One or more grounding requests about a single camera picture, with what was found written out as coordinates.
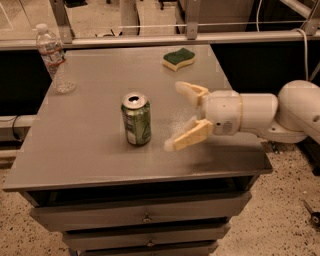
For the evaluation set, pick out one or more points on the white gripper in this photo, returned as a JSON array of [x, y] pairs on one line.
[[221, 111]]

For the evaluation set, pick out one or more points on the green soda can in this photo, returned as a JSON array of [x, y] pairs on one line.
[[136, 118]]

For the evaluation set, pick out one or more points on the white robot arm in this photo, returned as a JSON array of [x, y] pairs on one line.
[[287, 117]]

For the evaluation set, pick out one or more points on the grey drawer cabinet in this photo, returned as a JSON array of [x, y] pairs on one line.
[[108, 197]]

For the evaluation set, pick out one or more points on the black caster wheel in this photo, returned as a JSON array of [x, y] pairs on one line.
[[314, 215]]

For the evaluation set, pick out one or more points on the clear plastic water bottle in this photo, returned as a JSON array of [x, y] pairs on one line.
[[52, 53]]

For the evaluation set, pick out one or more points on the metal railing frame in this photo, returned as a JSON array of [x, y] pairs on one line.
[[129, 23]]

